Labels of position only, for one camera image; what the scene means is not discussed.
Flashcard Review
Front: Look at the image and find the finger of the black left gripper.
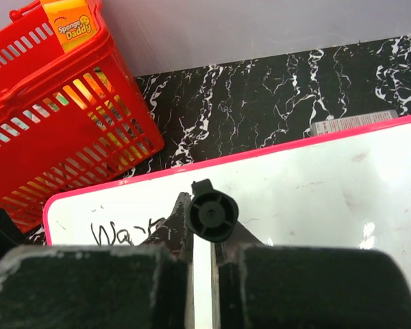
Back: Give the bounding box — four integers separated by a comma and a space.
0, 208, 27, 258

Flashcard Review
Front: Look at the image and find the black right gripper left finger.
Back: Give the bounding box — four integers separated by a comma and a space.
0, 193, 195, 328

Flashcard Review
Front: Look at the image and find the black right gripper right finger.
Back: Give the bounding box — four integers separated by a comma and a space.
212, 224, 411, 328

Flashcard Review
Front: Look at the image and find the black whiteboard marker pen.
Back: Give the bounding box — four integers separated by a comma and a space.
185, 179, 239, 243

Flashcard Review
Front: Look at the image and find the pink framed whiteboard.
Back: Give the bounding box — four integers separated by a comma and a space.
44, 115, 411, 328

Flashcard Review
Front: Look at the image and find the red plastic shopping basket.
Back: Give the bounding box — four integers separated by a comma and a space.
0, 1, 164, 232

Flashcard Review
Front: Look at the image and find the white eraser block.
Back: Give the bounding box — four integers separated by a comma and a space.
310, 110, 399, 136

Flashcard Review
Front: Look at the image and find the orange sponge pack upright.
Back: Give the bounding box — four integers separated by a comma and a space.
40, 0, 98, 52

